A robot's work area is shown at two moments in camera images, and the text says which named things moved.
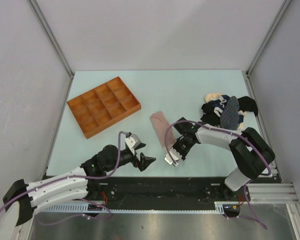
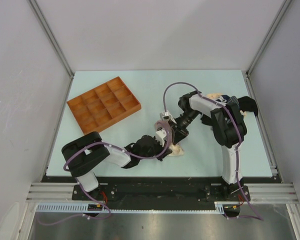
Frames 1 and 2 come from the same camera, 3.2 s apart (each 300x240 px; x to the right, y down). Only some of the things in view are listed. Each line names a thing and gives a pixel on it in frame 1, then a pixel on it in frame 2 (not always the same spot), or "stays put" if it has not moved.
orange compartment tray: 103,106 stays put
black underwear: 247,103 stays put
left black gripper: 144,161 -> 161,148
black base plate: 137,191 stays put
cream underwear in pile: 212,96 stays put
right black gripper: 183,154 -> 179,133
